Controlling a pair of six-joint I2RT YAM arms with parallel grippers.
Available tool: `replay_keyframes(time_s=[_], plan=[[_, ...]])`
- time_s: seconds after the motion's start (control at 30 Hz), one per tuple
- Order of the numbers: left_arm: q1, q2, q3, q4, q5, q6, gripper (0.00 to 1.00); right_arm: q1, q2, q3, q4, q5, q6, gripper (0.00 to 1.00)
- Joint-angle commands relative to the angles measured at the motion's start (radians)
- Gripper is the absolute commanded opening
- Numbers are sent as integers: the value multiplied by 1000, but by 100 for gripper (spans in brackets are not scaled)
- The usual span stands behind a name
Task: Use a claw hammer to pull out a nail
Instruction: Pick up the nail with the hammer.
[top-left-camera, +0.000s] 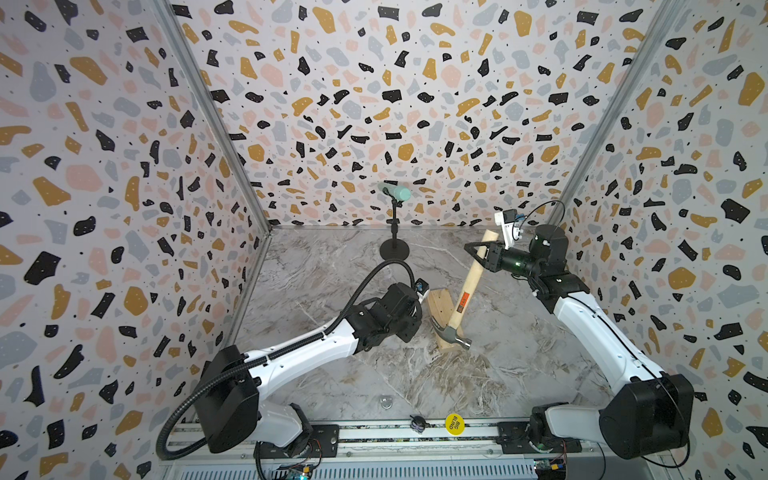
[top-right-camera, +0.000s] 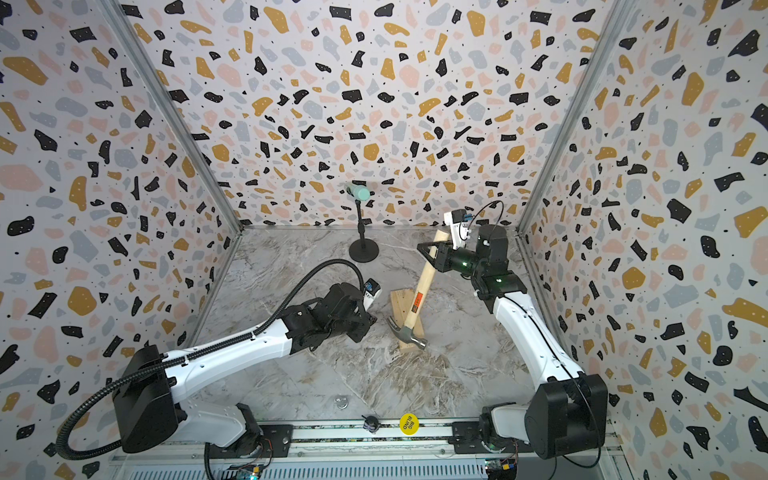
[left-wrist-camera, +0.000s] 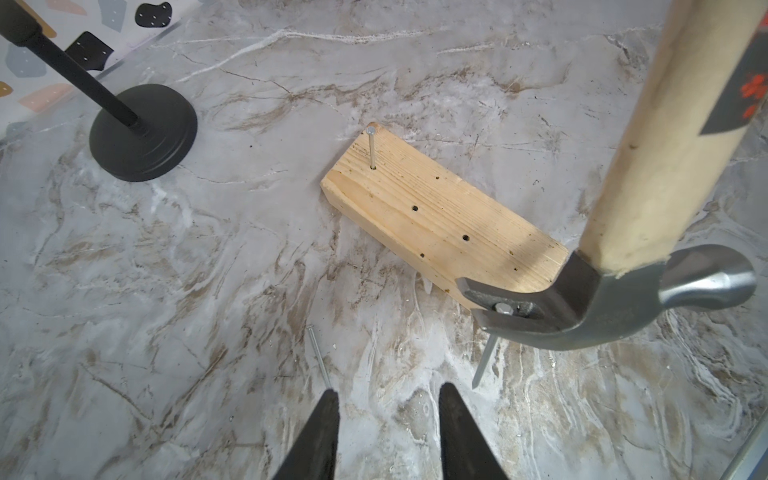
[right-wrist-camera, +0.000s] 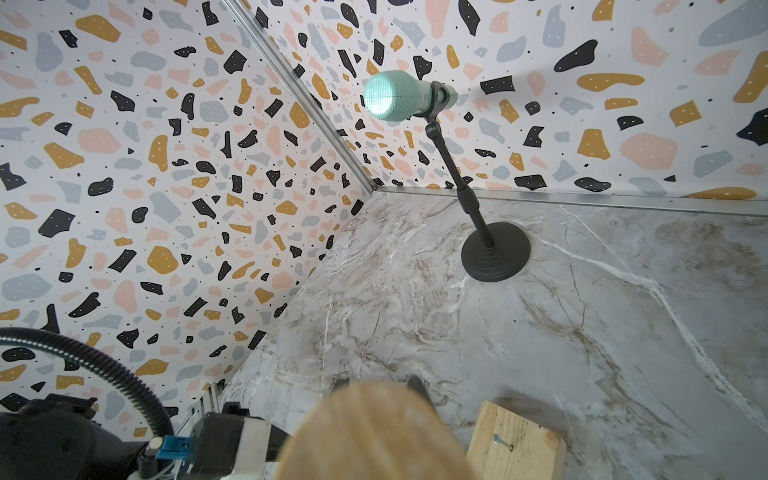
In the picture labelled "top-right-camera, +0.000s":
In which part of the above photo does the wooden block with nails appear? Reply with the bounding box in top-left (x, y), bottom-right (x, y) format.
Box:
top-left (390, 289), bottom-right (425, 352)

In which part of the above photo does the wooden handle claw hammer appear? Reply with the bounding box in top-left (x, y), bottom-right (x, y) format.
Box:
top-left (387, 261), bottom-right (436, 350)

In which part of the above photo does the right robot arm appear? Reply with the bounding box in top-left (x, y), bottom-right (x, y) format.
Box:
top-left (417, 225), bottom-right (608, 459)

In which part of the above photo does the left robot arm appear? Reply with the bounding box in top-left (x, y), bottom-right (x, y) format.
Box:
top-left (113, 279), bottom-right (381, 456)

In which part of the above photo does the microphone on black stand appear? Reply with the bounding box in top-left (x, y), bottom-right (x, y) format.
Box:
top-left (346, 183), bottom-right (379, 263)

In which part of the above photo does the yellow round sticker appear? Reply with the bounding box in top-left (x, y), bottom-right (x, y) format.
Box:
top-left (399, 413), bottom-right (420, 436)

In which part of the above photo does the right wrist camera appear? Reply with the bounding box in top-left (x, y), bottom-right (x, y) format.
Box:
top-left (444, 209), bottom-right (472, 250)

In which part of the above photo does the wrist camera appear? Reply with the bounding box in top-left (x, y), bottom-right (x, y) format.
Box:
top-left (363, 278), bottom-right (381, 311)
top-left (444, 209), bottom-right (472, 250)

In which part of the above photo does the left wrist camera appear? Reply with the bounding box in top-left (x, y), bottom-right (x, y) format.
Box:
top-left (363, 278), bottom-right (381, 311)

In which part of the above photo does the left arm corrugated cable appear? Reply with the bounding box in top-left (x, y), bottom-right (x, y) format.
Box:
top-left (55, 259), bottom-right (366, 461)

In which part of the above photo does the black knob on rail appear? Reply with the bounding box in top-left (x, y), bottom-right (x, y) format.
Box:
top-left (363, 415), bottom-right (381, 434)

